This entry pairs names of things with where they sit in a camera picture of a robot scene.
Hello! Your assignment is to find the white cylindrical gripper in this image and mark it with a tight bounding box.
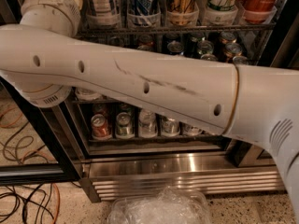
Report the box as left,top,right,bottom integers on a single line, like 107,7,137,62
20,0,83,36

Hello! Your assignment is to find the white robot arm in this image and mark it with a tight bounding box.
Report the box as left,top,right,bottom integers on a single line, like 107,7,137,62
0,5,299,216

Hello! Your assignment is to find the white striped tall can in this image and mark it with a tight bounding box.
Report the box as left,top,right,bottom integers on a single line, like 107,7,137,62
86,0,121,28

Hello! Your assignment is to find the blue white tall can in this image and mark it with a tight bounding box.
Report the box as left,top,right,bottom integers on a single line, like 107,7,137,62
129,0,157,27

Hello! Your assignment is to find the red coca-cola can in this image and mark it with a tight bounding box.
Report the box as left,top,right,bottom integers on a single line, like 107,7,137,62
243,0,276,24
137,45,154,52

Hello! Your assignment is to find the clear water bottle middle shelf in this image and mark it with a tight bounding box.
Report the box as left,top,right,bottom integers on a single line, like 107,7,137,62
75,88,102,101

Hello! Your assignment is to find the gold tall can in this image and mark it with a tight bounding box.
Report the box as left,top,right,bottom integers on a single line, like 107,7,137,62
166,0,196,26

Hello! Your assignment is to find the green can bottom shelf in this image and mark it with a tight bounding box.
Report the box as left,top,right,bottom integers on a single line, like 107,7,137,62
116,112,134,138

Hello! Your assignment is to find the green soda can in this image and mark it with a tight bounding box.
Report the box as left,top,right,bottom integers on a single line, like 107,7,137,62
200,53,218,62
196,40,214,57

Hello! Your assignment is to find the red can bottom shelf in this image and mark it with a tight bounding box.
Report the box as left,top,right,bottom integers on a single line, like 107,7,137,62
91,114,110,140

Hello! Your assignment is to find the green soda can front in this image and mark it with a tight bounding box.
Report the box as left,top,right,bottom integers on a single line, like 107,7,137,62
200,53,218,62

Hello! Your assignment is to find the water bottle bottom shelf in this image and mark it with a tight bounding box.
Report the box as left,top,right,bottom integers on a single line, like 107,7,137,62
138,109,158,138

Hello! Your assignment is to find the silver can bottom shelf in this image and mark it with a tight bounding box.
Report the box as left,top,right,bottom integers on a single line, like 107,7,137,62
161,117,180,136

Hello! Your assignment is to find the black fridge door left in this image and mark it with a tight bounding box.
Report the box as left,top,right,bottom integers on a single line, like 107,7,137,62
1,0,81,186

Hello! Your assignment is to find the gold soda can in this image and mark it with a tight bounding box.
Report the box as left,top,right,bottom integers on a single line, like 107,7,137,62
223,42,243,63
233,56,249,65

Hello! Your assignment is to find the gold soda can front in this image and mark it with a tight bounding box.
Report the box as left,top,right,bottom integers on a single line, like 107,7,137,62
233,56,249,65

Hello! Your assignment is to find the red coca-cola top can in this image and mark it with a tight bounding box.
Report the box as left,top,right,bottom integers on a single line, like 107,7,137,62
243,0,276,24

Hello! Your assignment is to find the stainless fridge base grille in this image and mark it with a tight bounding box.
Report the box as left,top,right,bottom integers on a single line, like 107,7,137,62
79,153,284,203

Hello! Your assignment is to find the fridge door right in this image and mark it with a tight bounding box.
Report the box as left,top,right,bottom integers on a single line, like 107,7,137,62
233,2,299,167

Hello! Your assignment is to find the white cap juice bottle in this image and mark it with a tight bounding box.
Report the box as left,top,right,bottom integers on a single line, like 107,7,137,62
183,124,202,136

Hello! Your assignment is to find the clear plastic bag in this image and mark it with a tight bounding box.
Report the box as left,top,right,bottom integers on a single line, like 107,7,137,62
107,187,212,224

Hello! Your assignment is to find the orange cable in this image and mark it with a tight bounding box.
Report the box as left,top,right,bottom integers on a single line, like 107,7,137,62
0,105,61,224

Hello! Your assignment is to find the top wire shelf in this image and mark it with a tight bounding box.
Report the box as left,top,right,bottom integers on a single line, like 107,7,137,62
78,23,276,37

